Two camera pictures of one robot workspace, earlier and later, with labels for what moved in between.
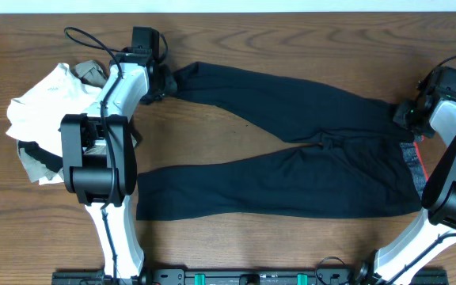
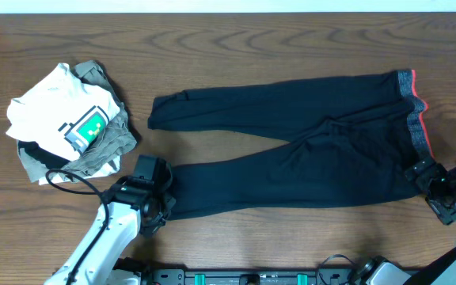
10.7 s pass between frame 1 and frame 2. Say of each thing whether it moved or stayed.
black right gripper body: moved
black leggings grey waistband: moved
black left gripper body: moved
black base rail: stayed
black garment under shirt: stayed
